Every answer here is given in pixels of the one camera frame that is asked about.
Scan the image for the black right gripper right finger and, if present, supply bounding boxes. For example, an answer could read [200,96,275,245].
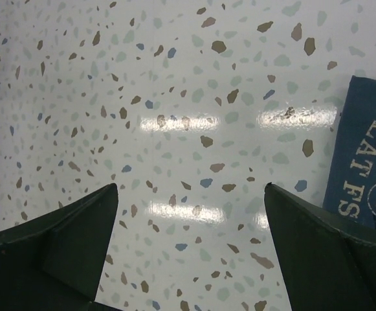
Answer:
[264,183,376,310]

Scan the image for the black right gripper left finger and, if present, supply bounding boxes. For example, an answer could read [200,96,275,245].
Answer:
[0,183,118,310]

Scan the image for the folded blue printed tank top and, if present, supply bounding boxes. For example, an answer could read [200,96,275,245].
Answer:
[323,76,376,229]

